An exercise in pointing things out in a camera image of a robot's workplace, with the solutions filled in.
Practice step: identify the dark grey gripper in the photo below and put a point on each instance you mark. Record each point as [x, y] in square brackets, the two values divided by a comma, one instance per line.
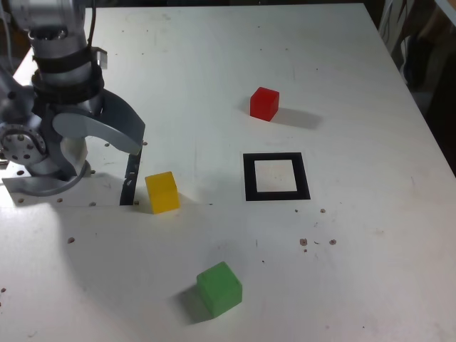
[71, 107]

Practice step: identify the yellow cube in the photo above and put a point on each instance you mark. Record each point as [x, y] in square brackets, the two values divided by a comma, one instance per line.
[163, 194]

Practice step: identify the red cube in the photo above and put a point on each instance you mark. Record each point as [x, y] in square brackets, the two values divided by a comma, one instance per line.
[263, 105]

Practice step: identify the green cube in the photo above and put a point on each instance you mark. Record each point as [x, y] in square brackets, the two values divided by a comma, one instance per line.
[219, 290]

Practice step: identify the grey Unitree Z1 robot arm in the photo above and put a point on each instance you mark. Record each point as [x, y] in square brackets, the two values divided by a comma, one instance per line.
[53, 21]

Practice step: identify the black tape square outline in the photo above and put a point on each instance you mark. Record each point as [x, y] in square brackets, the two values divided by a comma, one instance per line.
[249, 178]

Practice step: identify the black tape strip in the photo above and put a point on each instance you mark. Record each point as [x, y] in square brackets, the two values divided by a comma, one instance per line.
[126, 192]

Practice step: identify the white background furniture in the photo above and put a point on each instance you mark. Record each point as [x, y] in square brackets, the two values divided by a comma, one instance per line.
[388, 35]

